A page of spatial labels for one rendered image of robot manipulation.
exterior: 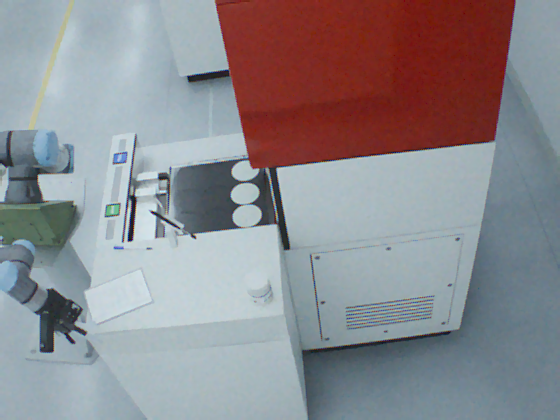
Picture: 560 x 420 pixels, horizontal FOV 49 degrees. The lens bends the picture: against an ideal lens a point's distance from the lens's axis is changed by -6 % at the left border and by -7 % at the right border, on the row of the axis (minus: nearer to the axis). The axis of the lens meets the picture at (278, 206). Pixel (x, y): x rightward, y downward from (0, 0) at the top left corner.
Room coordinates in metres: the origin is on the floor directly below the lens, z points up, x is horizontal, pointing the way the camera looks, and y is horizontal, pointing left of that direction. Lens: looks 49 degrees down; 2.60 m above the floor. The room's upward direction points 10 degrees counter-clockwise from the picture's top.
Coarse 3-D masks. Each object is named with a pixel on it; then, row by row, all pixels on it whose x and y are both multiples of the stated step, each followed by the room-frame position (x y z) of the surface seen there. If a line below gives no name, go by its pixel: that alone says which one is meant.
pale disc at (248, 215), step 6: (240, 210) 1.49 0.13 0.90; (246, 210) 1.48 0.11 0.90; (252, 210) 1.48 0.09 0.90; (258, 210) 1.47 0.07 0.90; (234, 216) 1.47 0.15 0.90; (240, 216) 1.46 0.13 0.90; (246, 216) 1.46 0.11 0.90; (252, 216) 1.45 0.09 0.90; (258, 216) 1.45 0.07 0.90; (240, 222) 1.44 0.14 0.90; (246, 222) 1.43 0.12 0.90; (252, 222) 1.43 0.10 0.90
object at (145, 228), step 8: (152, 184) 1.71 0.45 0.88; (160, 184) 1.73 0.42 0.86; (152, 200) 1.63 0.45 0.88; (144, 208) 1.60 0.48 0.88; (152, 208) 1.59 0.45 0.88; (136, 216) 1.57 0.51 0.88; (144, 216) 1.56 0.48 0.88; (152, 216) 1.55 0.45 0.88; (136, 224) 1.53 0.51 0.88; (144, 224) 1.52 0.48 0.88; (152, 224) 1.52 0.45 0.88; (136, 232) 1.49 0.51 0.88; (144, 232) 1.49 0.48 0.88; (152, 232) 1.48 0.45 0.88; (136, 240) 1.46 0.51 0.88
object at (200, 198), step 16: (240, 160) 1.73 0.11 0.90; (176, 176) 1.71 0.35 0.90; (192, 176) 1.70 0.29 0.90; (208, 176) 1.68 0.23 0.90; (224, 176) 1.67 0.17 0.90; (256, 176) 1.63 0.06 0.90; (176, 192) 1.63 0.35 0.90; (192, 192) 1.62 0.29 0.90; (208, 192) 1.60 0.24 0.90; (224, 192) 1.59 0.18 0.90; (176, 208) 1.55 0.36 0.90; (192, 208) 1.54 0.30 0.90; (208, 208) 1.52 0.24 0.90; (224, 208) 1.51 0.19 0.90; (192, 224) 1.47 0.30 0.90; (208, 224) 1.45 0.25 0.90; (224, 224) 1.44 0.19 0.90; (256, 224) 1.41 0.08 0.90
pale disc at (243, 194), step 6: (240, 186) 1.60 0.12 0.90; (246, 186) 1.60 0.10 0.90; (252, 186) 1.59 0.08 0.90; (234, 192) 1.58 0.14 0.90; (240, 192) 1.57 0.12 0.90; (246, 192) 1.57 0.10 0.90; (252, 192) 1.56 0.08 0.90; (258, 192) 1.56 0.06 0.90; (234, 198) 1.55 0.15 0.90; (240, 198) 1.54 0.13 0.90; (246, 198) 1.54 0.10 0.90; (252, 198) 1.53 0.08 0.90; (240, 204) 1.52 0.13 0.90
